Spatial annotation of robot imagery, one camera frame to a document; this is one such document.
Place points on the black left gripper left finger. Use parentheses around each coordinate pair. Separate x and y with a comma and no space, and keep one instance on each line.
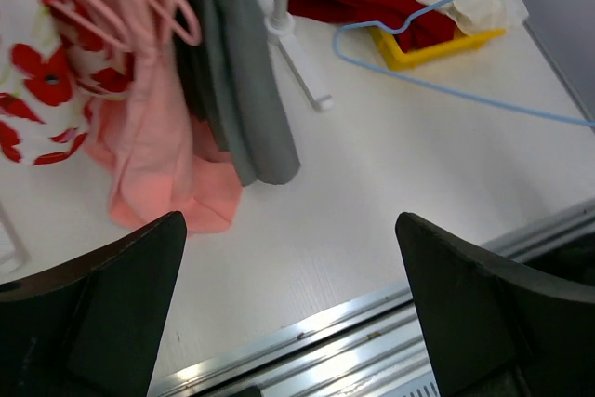
(92,326)

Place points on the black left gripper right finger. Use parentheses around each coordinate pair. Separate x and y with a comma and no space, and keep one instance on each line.
(497,327)

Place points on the grey skirt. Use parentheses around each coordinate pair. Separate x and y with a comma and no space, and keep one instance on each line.
(228,83)

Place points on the pink hanger of grey skirt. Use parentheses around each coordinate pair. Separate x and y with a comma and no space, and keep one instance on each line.
(179,19)

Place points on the pink skirt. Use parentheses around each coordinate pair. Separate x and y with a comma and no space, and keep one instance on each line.
(160,159)

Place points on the floral red white skirt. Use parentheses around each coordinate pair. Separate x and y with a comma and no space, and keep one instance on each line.
(50,72)

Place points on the pink hanger of floral skirt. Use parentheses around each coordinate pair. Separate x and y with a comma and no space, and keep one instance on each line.
(83,16)

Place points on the yellow plastic bin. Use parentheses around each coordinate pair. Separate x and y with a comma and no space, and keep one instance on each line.
(397,60)

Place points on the white clothes rack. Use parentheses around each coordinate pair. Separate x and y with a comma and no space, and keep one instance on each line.
(281,28)

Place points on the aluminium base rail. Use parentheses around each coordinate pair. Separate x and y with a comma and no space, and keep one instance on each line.
(316,302)

